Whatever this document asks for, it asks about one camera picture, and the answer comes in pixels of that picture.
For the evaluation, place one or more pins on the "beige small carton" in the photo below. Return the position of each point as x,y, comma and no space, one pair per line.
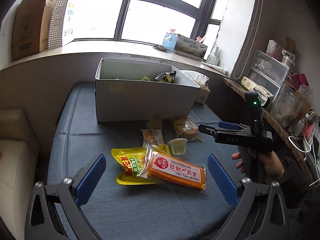
250,85

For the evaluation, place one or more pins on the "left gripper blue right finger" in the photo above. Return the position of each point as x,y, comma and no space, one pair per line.
224,182

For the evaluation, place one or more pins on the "dark foil snack bag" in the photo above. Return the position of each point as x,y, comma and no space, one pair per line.
166,77

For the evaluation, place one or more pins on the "small bread packet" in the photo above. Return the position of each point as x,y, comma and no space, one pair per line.
186,128

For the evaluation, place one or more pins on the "clear plastic drawer unit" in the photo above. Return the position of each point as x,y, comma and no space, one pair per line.
267,72

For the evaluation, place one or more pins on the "person's right hand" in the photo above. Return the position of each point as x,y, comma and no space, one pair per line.
272,165

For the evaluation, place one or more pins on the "black window frame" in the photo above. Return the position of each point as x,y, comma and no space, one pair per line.
143,21

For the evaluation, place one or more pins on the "yellow snack bag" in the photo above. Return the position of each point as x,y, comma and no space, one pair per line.
145,78

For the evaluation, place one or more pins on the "brown cardboard box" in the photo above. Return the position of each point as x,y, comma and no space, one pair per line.
31,28

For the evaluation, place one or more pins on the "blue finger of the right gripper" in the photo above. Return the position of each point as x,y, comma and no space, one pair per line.
229,126
212,131

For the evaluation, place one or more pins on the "white open storage box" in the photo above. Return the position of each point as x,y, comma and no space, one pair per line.
130,99

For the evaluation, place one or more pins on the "white plastic bottle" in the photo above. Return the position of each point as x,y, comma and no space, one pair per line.
213,57

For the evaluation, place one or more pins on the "small jelly cup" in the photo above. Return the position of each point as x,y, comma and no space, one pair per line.
178,146

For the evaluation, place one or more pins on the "small pastry packet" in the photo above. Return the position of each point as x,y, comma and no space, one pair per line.
152,137

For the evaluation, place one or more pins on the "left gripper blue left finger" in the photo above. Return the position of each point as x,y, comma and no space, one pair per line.
87,179

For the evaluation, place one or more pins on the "yellow pouch red text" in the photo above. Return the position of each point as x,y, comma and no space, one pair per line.
132,161

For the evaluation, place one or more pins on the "small wrapper on sill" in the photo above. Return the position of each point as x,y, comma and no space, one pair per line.
160,47

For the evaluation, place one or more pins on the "white SANFU shopping bag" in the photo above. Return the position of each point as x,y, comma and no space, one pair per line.
62,23

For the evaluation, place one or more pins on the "white tube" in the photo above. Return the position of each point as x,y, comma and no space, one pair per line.
222,70

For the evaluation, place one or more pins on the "beige sofa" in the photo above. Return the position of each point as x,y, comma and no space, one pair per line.
19,150

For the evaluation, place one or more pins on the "wooden side shelf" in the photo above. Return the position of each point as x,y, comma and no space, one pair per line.
276,127

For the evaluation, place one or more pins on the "blue printed tissue carton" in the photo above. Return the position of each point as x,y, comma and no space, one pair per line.
177,42

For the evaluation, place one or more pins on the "orange flying cake pack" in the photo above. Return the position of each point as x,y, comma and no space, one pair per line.
174,173

